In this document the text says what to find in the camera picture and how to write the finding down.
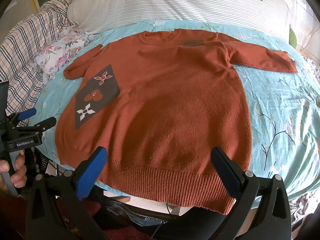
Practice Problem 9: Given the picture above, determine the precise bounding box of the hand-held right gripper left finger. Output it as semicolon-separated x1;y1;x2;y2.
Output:
25;146;108;240

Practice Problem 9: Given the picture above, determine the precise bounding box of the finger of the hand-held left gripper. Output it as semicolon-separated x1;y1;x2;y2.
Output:
25;116;57;133
10;107;37;125

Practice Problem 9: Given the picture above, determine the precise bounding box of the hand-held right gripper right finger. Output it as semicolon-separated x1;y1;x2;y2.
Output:
211;147;292;240

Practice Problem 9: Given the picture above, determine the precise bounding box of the orange knitted sweater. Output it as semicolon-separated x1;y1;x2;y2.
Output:
55;29;299;215

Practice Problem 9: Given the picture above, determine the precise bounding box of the person's left hand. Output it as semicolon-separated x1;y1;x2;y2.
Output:
0;150;27;196

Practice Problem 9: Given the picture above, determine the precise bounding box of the clear plastic bag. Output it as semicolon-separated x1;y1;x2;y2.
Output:
104;196;173;229

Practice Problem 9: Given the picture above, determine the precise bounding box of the plaid cloth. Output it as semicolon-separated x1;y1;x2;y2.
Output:
0;0;75;128

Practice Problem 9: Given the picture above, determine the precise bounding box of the pink floral pillow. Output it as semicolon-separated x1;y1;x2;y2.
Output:
34;26;95;85

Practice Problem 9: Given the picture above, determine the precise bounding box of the light blue floral bed sheet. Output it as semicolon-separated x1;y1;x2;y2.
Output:
35;19;320;207

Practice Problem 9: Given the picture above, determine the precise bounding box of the small green object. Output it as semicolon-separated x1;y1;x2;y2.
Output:
289;25;297;48

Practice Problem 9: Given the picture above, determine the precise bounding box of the white striped quilt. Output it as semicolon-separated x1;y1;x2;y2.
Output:
67;0;290;43

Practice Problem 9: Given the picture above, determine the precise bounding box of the black cable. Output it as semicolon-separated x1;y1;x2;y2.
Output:
149;202;177;240

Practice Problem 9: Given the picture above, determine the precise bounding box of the white wall cable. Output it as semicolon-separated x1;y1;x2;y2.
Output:
294;0;319;54

